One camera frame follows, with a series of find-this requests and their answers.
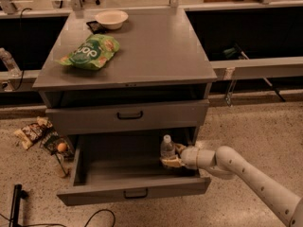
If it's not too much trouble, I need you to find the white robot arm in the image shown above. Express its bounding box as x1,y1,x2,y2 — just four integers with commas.
160,144,303,227

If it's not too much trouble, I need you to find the clear plastic water bottle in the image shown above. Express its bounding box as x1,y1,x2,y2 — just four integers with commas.
160,134,175,159

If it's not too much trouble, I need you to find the green chip bag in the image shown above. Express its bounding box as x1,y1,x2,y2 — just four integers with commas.
57,34,120,71

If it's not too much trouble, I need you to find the brown snack bag on floor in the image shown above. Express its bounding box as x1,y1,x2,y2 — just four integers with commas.
13,116,52,149

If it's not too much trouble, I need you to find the black floor cable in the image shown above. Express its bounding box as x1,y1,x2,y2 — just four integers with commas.
0,208,116,227

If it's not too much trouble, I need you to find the clear bottle at left rail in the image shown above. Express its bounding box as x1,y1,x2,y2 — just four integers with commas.
0,47,22,78

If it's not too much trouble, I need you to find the grey open lower drawer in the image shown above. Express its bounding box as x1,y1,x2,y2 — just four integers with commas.
57,129,210,206

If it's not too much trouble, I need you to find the grey drawer cabinet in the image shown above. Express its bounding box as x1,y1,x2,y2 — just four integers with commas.
32,7,219,137

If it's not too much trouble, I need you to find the green tool behind rail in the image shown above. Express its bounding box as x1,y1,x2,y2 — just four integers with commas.
223,44,248,60

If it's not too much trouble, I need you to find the black stand on floor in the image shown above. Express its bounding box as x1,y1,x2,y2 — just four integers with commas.
9,184,28,227

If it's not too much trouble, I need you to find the grey upper closed drawer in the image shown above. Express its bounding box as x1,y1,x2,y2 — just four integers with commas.
46,100,209,135

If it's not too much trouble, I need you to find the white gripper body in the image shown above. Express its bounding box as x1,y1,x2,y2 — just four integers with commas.
181,147,199,170

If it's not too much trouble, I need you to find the small orange ball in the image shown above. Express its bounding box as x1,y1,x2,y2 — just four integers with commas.
57,143,67,152

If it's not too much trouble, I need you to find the dark snack bag on floor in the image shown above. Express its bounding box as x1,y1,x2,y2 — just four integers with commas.
39,131,74,159

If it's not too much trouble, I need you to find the small black packet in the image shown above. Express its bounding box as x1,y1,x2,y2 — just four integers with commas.
86,21,107,34

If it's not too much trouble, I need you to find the white bowl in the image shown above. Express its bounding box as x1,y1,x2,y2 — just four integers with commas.
95,10,129,30

